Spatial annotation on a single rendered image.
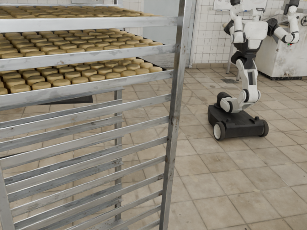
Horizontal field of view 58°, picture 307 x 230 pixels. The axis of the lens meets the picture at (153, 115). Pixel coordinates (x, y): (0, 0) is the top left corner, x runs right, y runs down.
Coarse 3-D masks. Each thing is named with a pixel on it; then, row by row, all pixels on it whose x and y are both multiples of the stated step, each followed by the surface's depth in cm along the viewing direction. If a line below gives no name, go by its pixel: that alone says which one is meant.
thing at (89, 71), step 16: (80, 64) 101; (96, 64) 101; (112, 64) 102; (128, 64) 103; (144, 64) 104; (0, 80) 83; (16, 80) 81; (32, 80) 82; (48, 80) 85; (64, 80) 83; (80, 80) 84; (96, 80) 86
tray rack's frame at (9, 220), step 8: (0, 168) 73; (0, 176) 74; (0, 184) 75; (0, 192) 76; (0, 200) 77; (8, 200) 78; (0, 208) 77; (8, 208) 79; (0, 216) 78; (8, 216) 80; (8, 224) 81; (104, 224) 172; (112, 224) 173
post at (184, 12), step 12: (180, 0) 88; (180, 12) 89; (180, 24) 90; (180, 36) 91; (180, 48) 93; (180, 60) 94; (180, 72) 97; (180, 84) 99; (180, 96) 101; (180, 108) 104; (168, 132) 109; (168, 144) 110; (168, 156) 112; (168, 168) 114; (168, 180) 116; (168, 192) 120; (168, 204) 123; (168, 216) 127
